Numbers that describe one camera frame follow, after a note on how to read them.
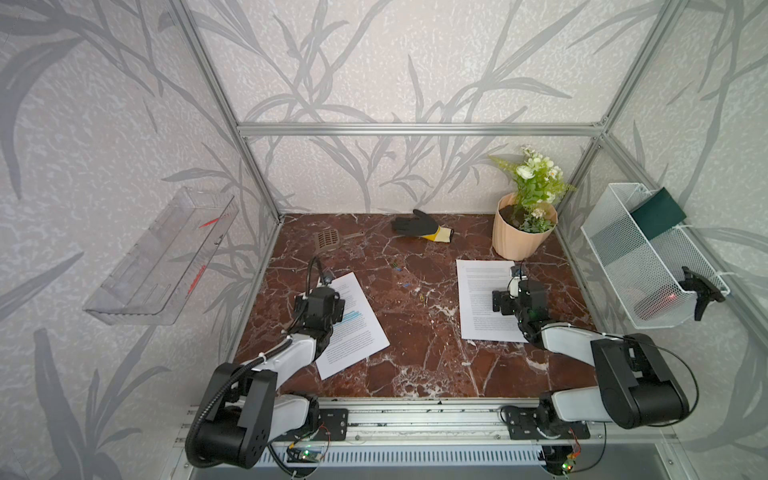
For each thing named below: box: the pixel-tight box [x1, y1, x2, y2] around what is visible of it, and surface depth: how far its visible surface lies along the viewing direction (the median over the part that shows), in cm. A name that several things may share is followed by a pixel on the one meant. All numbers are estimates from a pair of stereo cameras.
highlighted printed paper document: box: [315, 272, 391, 381], surface depth 91 cm
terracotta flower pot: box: [492, 192, 559, 261], surface depth 101 cm
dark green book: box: [630, 187, 687, 241], surface depth 73 cm
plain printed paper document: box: [456, 259, 528, 343], surface depth 98 cm
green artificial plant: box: [488, 145, 577, 233], surface depth 95 cm
